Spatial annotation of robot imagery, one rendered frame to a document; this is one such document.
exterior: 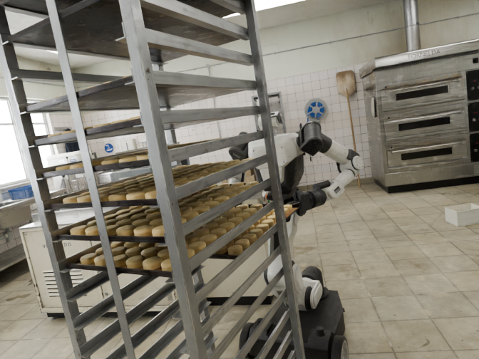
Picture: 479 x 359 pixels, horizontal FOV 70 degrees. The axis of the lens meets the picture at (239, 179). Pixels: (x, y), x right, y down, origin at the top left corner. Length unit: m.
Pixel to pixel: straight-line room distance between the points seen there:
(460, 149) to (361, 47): 2.33
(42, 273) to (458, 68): 5.60
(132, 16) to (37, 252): 2.72
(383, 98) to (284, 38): 2.13
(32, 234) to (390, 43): 5.88
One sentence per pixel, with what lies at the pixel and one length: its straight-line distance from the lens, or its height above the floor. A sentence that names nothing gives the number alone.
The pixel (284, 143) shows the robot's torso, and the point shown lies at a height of 1.24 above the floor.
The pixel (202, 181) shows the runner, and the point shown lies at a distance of 0.91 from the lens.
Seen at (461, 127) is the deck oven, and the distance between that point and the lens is 5.87.
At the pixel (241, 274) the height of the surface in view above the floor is 0.27.
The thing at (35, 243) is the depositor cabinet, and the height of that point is 0.70.
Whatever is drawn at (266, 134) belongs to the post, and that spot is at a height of 1.32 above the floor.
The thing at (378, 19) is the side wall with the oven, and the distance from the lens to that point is 6.76.
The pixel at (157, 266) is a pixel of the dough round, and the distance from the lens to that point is 0.92.
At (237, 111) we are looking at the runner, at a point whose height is 1.41.
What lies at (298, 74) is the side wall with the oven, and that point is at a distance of 6.47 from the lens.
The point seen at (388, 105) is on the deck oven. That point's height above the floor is 1.33.
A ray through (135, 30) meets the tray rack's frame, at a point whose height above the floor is 1.58.
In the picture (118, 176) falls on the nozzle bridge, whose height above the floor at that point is 1.15.
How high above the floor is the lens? 1.36
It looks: 9 degrees down
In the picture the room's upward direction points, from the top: 9 degrees counter-clockwise
